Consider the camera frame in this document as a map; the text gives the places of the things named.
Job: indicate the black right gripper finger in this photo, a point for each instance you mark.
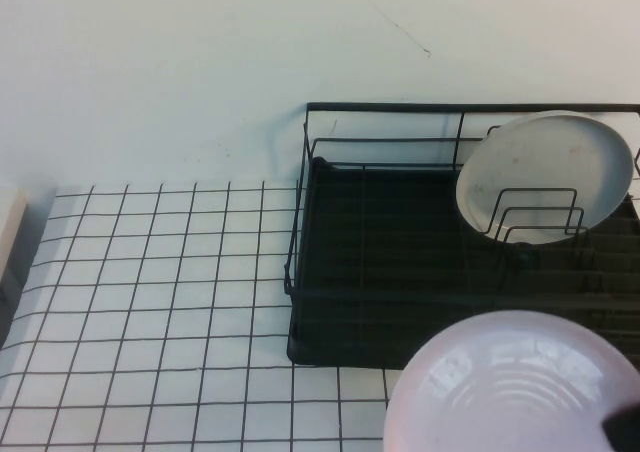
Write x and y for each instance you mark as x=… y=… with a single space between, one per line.
x=627 y=432

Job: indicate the pink round plate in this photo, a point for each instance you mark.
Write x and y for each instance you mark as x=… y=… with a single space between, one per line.
x=500 y=397

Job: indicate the black plastic drip tray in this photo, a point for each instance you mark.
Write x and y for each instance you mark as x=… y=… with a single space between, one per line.
x=390 y=222

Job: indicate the grey round plate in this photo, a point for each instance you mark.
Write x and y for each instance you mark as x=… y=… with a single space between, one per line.
x=540 y=157

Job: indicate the beige white board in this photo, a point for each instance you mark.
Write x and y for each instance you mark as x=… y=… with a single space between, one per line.
x=12 y=232

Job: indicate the white grid pattern table cover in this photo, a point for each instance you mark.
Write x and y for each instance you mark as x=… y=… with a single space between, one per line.
x=150 y=322

